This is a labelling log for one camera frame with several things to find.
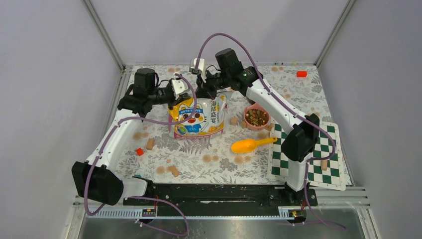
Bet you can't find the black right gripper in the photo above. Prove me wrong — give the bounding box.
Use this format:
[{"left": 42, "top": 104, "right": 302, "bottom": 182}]
[{"left": 194, "top": 69, "right": 230, "bottom": 101}]

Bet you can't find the red block at back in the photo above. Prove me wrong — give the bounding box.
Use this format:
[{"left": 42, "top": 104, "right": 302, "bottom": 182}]
[{"left": 296, "top": 71, "right": 308, "bottom": 78}]

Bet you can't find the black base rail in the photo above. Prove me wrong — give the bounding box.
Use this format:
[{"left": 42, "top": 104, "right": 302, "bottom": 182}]
[{"left": 122, "top": 183, "right": 319, "bottom": 218}]

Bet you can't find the wooden cylinder on checkerboard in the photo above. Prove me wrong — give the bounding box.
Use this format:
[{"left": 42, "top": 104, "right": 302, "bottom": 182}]
[{"left": 320, "top": 159, "right": 328, "bottom": 171}]

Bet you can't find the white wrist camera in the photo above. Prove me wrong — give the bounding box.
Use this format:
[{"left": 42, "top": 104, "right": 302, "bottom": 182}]
[
  {"left": 170, "top": 79, "right": 190, "bottom": 100},
  {"left": 189, "top": 58, "right": 206, "bottom": 82}
]

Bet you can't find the red block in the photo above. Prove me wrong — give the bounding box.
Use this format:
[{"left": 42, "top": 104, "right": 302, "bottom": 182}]
[
  {"left": 135, "top": 148, "right": 144, "bottom": 156},
  {"left": 296, "top": 71, "right": 308, "bottom": 78}
]

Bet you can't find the green white checkerboard mat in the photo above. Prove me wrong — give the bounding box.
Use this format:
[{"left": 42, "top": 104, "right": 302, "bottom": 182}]
[{"left": 267, "top": 122, "right": 351, "bottom": 191}]

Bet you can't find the floral table mat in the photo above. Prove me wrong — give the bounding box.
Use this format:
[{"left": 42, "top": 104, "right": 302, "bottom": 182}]
[{"left": 115, "top": 65, "right": 333, "bottom": 184}]

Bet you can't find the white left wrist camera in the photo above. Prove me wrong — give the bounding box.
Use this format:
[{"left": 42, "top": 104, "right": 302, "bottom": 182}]
[{"left": 170, "top": 79, "right": 190, "bottom": 100}]

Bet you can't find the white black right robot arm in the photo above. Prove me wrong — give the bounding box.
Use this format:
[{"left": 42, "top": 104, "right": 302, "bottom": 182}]
[{"left": 190, "top": 48, "right": 321, "bottom": 205}]

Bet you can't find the pet food bag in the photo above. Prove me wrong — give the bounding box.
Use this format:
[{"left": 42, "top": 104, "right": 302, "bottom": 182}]
[{"left": 168, "top": 91, "right": 233, "bottom": 139}]

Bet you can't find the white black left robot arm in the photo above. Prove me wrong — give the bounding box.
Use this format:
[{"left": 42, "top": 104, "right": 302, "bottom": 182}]
[{"left": 71, "top": 68, "right": 194, "bottom": 206}]

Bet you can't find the wooden block left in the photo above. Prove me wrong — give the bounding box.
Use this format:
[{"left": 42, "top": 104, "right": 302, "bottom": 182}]
[{"left": 145, "top": 138, "right": 155, "bottom": 150}]

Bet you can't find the wooden block front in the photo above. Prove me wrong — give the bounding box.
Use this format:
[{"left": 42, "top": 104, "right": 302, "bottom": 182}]
[{"left": 169, "top": 165, "right": 180, "bottom": 177}]

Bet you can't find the wooden cylinder near bowl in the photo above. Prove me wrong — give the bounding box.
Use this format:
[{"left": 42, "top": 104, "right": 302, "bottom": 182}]
[{"left": 229, "top": 117, "right": 238, "bottom": 126}]

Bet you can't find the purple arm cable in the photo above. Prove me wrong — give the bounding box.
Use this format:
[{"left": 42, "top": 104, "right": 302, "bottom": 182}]
[
  {"left": 83, "top": 73, "right": 199, "bottom": 237},
  {"left": 194, "top": 33, "right": 347, "bottom": 233}
]

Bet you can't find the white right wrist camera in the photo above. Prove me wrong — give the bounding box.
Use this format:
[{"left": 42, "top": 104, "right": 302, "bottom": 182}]
[{"left": 189, "top": 58, "right": 206, "bottom": 82}]

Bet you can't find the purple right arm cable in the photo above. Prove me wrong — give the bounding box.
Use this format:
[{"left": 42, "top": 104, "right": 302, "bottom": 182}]
[{"left": 194, "top": 33, "right": 347, "bottom": 233}]

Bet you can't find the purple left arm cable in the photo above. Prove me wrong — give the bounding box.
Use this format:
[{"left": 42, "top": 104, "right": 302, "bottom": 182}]
[{"left": 83, "top": 73, "right": 199, "bottom": 237}]

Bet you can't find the red block at front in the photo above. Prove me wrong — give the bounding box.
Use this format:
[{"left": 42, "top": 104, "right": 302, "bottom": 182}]
[{"left": 135, "top": 148, "right": 144, "bottom": 156}]

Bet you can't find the yellow plastic scoop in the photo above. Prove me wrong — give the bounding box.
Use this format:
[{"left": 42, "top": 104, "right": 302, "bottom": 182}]
[{"left": 230, "top": 137, "right": 277, "bottom": 153}]

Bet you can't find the pink pet food bowl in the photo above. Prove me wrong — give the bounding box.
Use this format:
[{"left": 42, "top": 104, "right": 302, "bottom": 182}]
[{"left": 243, "top": 103, "right": 271, "bottom": 131}]

